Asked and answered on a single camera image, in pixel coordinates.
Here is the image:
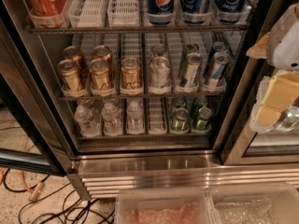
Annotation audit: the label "water bottle middle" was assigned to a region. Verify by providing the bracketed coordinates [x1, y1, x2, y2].
[101, 102, 121, 136]

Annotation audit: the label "blue white slim can front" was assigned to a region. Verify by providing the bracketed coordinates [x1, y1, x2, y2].
[179, 52, 203, 88]

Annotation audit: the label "middle wire shelf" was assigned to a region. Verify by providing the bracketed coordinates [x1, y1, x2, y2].
[60, 91, 225, 101]

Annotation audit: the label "water bottle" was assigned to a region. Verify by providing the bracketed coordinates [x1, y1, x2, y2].
[75, 105, 100, 138]
[101, 102, 121, 136]
[127, 101, 144, 134]

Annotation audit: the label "water bottle right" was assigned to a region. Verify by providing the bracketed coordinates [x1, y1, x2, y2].
[127, 101, 144, 134]

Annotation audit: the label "open fridge door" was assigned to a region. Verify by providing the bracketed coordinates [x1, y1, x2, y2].
[0, 0, 72, 175]

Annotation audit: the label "silver can back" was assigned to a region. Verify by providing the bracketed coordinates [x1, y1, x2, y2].
[149, 44, 168, 60]

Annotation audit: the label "black floor cables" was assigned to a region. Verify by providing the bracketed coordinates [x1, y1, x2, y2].
[2, 168, 116, 224]

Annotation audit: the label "green can left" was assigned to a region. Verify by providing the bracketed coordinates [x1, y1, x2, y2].
[171, 107, 189, 132]

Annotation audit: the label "green can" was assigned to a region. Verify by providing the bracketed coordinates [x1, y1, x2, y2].
[171, 107, 189, 132]
[192, 106, 212, 131]

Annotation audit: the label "water bottle left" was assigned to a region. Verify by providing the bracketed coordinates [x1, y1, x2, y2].
[75, 105, 100, 138]

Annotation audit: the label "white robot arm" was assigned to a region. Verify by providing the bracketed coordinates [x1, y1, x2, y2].
[246, 4, 299, 133]

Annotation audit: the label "orange extension cord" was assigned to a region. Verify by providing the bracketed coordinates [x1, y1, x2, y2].
[0, 119, 46, 203]

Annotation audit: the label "orange can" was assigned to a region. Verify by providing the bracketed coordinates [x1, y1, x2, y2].
[89, 59, 112, 91]
[63, 46, 88, 77]
[58, 59, 83, 91]
[121, 57, 142, 90]
[92, 45, 116, 77]

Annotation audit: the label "blue white slim can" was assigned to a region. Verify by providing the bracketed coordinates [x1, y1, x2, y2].
[179, 52, 203, 88]
[182, 43, 199, 59]

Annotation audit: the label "silver can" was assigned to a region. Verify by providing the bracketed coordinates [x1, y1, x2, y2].
[149, 44, 168, 60]
[149, 57, 171, 89]

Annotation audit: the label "clear bin pink contents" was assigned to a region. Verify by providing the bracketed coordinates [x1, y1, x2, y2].
[115, 187, 211, 224]

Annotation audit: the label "wire shelf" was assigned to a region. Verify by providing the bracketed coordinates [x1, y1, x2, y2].
[28, 24, 249, 35]
[60, 91, 225, 101]

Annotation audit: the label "blue white can right back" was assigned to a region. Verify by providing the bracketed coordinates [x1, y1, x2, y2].
[209, 41, 229, 57]

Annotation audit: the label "blue white slim can back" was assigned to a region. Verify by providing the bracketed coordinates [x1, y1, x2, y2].
[182, 43, 199, 59]

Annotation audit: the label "green can right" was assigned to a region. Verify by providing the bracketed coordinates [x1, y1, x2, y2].
[192, 106, 212, 131]

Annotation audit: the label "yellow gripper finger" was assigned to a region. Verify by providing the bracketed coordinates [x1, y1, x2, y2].
[255, 72, 299, 127]
[246, 33, 270, 59]

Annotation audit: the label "clear bin right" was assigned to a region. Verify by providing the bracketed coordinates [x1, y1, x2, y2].
[208, 183, 299, 224]

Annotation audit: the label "top wire shelf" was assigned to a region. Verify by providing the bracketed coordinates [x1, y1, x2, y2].
[28, 24, 249, 35]

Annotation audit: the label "blue white can right front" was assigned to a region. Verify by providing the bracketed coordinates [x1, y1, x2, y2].
[204, 52, 231, 88]

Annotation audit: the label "silver can front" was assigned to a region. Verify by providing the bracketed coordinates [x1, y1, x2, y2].
[149, 57, 171, 89]

